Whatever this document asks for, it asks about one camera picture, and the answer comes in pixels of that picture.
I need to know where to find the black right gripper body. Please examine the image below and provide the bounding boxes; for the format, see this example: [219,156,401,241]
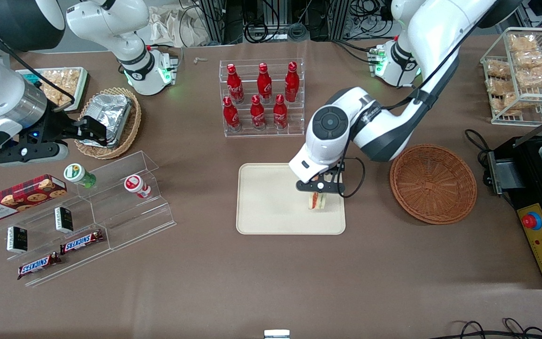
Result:
[21,110,80,143]

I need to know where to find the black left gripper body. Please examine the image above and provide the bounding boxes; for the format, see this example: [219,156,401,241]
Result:
[317,161,346,182]

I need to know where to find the triangle sandwich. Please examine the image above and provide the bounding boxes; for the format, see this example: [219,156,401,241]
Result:
[307,176,328,211]

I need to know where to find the green grey plastic tray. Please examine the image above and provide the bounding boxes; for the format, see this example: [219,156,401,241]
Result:
[16,66,91,113]

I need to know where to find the light wicker basket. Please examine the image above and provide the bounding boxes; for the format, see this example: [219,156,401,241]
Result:
[74,87,142,160]

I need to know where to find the beige plastic tray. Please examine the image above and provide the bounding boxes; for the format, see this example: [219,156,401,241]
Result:
[236,162,347,235]

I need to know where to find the brown wicker basket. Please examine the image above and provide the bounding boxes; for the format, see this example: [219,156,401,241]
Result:
[390,144,478,225]

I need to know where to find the aluminium foil container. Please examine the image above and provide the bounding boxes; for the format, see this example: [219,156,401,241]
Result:
[79,93,133,148]

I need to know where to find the clear bag of snacks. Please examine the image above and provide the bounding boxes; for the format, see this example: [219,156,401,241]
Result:
[40,86,77,107]
[37,69,81,91]

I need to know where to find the green yogurt drink bottle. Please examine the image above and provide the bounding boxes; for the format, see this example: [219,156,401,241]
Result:
[63,163,97,189]

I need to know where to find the clear acrylic bottle rack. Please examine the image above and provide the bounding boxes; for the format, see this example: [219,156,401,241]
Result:
[219,58,306,138]

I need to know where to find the red yogurt drink bottle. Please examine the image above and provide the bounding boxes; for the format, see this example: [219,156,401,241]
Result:
[124,174,152,200]

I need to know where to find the red tartan cookie box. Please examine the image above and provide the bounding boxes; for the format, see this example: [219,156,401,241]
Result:
[0,174,68,223]

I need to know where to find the red cola bottle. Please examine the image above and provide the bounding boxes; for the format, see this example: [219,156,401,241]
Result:
[285,61,300,103]
[250,95,267,131]
[273,94,289,130]
[257,63,273,103]
[223,97,242,132]
[226,64,245,104]

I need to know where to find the small black white box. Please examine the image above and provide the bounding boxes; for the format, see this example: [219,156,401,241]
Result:
[7,226,29,254]
[54,206,74,234]

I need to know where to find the clear acrylic tiered shelf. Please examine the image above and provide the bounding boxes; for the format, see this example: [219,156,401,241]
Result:
[0,150,177,288]

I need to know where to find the Snickers chocolate bar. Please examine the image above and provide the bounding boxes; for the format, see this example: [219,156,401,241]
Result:
[16,251,63,281]
[60,229,105,255]

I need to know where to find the crumpled beige paper bag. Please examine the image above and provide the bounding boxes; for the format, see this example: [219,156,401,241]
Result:
[148,4,208,48]

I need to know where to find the black countertop appliance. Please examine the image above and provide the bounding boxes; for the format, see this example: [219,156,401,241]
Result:
[483,113,542,222]

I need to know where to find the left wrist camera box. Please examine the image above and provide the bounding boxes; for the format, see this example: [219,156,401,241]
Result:
[295,179,346,194]

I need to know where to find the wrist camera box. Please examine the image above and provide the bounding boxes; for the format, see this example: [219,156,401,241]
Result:
[0,141,70,166]
[295,179,346,194]

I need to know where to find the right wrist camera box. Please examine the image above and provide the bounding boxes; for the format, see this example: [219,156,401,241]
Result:
[0,141,70,166]

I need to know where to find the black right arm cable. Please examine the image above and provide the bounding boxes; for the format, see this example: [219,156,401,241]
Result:
[0,7,76,113]

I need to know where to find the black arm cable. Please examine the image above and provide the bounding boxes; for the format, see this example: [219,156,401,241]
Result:
[339,14,483,199]
[0,7,76,113]

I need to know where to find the black base cables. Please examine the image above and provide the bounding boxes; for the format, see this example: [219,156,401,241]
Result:
[331,39,379,64]

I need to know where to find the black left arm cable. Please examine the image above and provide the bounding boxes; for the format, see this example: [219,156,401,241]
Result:
[339,14,483,199]

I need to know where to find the black cable on table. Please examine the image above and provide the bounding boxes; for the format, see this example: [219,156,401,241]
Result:
[463,129,494,163]

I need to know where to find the aluminium frame rack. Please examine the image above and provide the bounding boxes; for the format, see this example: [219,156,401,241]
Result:
[199,0,394,44]

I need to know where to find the black looped floor cable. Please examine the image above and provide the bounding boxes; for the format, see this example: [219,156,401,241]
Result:
[502,318,542,339]
[440,321,488,339]

